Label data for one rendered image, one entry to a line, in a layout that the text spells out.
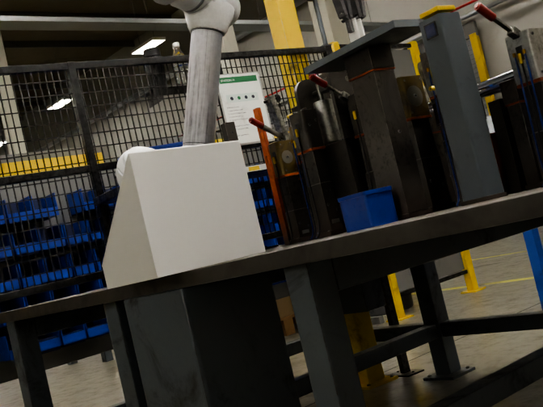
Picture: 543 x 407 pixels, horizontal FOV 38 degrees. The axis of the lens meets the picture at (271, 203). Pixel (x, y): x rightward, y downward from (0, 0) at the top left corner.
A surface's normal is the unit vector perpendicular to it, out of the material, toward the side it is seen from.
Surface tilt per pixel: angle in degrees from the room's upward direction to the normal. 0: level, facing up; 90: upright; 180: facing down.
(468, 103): 90
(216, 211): 90
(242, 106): 90
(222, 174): 90
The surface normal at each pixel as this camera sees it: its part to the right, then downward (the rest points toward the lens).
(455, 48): 0.55, -0.17
